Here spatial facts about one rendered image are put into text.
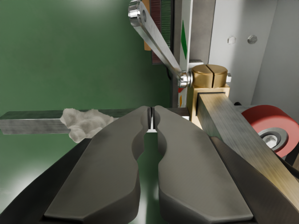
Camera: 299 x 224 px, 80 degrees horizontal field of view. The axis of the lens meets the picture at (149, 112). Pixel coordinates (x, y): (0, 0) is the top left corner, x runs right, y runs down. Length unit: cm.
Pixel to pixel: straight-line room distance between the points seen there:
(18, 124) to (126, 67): 87
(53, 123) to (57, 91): 104
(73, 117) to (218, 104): 21
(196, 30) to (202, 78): 17
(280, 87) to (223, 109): 29
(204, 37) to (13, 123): 39
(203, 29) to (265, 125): 23
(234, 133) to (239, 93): 40
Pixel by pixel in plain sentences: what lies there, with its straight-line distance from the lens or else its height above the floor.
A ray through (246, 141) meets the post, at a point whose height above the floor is 98.
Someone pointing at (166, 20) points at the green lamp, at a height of 70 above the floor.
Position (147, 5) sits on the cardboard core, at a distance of 103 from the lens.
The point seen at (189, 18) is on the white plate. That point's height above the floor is 80.
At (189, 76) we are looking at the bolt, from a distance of 27.
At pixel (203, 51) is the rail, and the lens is 42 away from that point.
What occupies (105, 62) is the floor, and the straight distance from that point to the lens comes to 118.
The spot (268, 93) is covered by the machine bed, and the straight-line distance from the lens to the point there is 54.
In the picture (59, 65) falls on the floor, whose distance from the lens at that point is 129.
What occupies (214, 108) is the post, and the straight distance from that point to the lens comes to 22.
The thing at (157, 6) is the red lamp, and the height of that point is 70.
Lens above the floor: 110
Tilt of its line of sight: 61 degrees down
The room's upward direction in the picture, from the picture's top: 176 degrees counter-clockwise
